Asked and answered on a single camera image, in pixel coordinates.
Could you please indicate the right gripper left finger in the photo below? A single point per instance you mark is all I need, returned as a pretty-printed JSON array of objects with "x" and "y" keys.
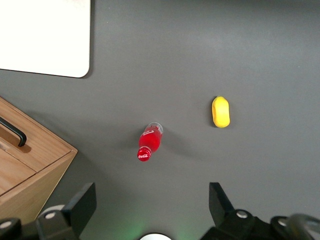
[{"x": 72, "y": 215}]

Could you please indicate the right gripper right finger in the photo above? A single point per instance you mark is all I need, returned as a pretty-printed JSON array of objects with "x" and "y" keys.
[{"x": 225, "y": 215}]

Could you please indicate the red coke bottle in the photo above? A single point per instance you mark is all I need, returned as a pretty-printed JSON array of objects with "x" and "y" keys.
[{"x": 150, "y": 142}]

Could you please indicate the white rectangular tray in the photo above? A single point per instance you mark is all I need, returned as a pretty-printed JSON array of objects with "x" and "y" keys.
[{"x": 42, "y": 35}]

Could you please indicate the wooden drawer cabinet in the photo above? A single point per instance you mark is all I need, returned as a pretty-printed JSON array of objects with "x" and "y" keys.
[{"x": 32, "y": 190}]

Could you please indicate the wooden drawer front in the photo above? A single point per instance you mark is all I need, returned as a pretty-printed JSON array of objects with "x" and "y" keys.
[
  {"x": 40, "y": 142},
  {"x": 12, "y": 172}
]

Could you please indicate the yellow lemon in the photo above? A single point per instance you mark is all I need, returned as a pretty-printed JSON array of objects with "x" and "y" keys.
[{"x": 221, "y": 112}]

